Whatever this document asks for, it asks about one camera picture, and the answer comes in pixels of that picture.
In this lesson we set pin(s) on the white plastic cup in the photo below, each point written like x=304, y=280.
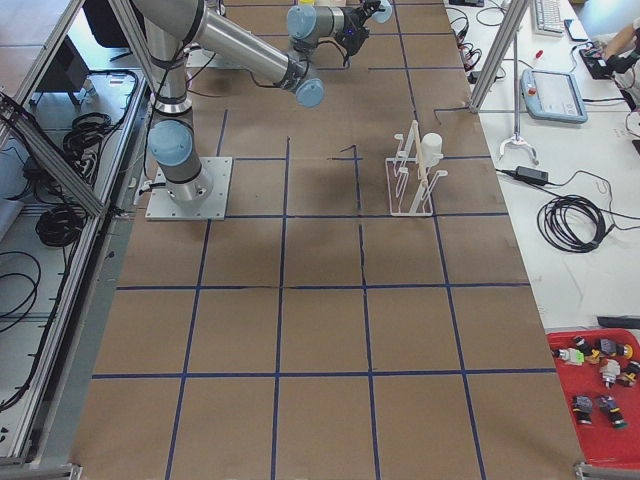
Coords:
x=431, y=145

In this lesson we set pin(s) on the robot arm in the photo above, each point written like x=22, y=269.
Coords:
x=172, y=26

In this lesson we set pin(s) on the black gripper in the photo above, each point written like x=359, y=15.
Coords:
x=358, y=16

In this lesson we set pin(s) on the teach pendant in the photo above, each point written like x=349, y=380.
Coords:
x=553, y=96

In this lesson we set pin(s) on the light blue cup right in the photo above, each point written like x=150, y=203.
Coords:
x=383, y=12

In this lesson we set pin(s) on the aluminium frame post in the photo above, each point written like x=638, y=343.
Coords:
x=503, y=39

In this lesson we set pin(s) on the white keyboard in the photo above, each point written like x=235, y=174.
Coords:
x=546, y=18

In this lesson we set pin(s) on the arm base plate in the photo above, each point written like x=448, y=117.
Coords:
x=204, y=198

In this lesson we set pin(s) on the red parts tray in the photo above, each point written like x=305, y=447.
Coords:
x=599, y=375

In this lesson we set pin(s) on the white wire cup rack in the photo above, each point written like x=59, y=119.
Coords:
x=410, y=184

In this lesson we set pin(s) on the black power adapter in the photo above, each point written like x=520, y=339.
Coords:
x=531, y=176

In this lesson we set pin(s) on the white claw tool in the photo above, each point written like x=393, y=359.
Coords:
x=517, y=142

